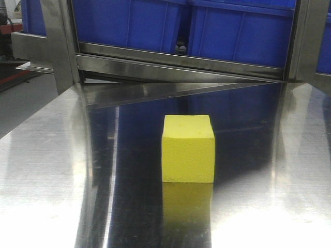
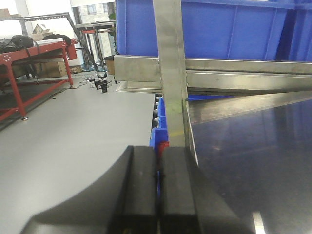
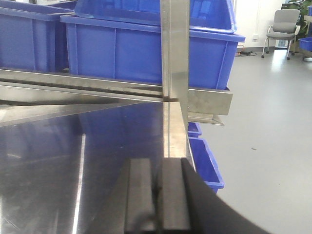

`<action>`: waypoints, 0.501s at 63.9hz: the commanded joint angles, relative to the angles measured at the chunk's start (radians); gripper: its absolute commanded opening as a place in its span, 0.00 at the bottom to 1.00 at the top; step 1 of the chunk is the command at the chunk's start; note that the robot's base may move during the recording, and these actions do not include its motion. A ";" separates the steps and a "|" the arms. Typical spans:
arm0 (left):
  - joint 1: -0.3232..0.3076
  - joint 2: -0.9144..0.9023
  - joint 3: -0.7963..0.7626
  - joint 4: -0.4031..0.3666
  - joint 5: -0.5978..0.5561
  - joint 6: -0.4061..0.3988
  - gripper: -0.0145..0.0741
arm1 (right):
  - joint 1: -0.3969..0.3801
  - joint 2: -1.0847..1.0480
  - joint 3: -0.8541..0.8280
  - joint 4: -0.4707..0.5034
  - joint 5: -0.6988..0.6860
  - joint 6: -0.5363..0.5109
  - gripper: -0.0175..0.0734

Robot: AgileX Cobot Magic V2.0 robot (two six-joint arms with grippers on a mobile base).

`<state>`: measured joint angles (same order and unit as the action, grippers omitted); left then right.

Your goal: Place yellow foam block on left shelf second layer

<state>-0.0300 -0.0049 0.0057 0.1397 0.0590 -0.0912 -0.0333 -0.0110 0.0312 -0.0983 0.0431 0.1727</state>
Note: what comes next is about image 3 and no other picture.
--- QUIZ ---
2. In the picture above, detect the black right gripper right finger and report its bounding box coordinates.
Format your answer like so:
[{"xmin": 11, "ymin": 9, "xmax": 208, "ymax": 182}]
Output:
[{"xmin": 158, "ymin": 158, "xmax": 267, "ymax": 234}]

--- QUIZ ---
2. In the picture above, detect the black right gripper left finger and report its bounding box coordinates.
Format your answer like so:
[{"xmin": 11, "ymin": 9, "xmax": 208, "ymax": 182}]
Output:
[{"xmin": 94, "ymin": 158, "xmax": 156, "ymax": 234}]

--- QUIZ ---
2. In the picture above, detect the blue bin lower shelf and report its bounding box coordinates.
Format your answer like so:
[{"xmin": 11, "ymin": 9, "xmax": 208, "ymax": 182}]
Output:
[{"xmin": 188, "ymin": 122, "xmax": 224, "ymax": 194}]

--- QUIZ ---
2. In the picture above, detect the blue plastic bin front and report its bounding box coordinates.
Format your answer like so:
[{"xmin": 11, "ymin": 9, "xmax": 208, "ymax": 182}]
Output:
[{"xmin": 60, "ymin": 15, "xmax": 245, "ymax": 90}]

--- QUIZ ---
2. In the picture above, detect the blue plastic bin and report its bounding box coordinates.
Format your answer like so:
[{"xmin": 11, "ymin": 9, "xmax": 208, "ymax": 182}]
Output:
[
  {"xmin": 60, "ymin": 15, "xmax": 245, "ymax": 90},
  {"xmin": 0, "ymin": 0, "xmax": 72, "ymax": 72}
]

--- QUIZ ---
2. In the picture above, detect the blue bin stacked on top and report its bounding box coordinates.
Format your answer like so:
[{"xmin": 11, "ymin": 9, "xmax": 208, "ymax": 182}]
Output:
[{"xmin": 74, "ymin": 0, "xmax": 237, "ymax": 34}]

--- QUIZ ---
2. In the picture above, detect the small blue bin far right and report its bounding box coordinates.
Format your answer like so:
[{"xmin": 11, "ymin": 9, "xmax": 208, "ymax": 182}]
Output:
[{"xmin": 299, "ymin": 37, "xmax": 312, "ymax": 51}]

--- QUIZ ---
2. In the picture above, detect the blue plastic bin left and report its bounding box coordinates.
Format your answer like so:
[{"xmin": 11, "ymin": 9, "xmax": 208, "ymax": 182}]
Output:
[{"xmin": 0, "ymin": 0, "xmax": 72, "ymax": 72}]

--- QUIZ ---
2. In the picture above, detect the grey office chair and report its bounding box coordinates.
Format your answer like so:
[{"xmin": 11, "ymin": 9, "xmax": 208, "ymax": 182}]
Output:
[{"xmin": 261, "ymin": 9, "xmax": 300, "ymax": 60}]

